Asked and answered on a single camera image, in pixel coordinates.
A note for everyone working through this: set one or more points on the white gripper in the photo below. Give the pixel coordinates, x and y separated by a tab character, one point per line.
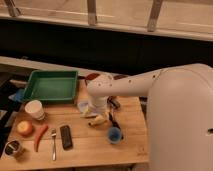
96	108

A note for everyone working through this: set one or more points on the yellow banana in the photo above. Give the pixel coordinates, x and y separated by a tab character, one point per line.
98	120

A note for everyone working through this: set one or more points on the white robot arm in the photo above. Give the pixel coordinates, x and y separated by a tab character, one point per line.
179	113

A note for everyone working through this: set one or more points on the blue plastic cup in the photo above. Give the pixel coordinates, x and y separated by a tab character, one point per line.
114	135

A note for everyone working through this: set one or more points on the white paper cup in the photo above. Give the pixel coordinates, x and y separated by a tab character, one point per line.
35	109

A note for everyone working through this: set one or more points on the metal cup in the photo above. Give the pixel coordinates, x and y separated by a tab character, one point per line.
13	148

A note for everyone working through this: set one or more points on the purple grapes bunch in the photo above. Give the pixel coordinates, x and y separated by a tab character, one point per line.
113	102

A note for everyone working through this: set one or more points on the light blue cloth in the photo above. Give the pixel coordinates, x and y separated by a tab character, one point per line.
83	108

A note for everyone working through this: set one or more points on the dark purple bowl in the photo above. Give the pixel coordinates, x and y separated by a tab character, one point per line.
120	76

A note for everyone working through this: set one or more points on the black rectangular bar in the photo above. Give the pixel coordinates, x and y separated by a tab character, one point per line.
66	137

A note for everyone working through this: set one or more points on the silver metal fork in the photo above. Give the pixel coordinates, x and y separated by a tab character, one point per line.
53	135

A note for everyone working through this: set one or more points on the green plastic tray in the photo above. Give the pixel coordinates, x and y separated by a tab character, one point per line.
51	87

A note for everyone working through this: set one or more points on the red chili pepper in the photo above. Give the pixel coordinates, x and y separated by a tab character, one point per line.
38	136

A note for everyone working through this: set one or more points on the red yellow apple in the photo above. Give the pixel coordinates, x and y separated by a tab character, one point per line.
24	128

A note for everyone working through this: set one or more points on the blue object beside tray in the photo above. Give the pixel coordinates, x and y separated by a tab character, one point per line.
18	96

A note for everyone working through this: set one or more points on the black handled tool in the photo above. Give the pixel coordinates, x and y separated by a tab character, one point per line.
113	121

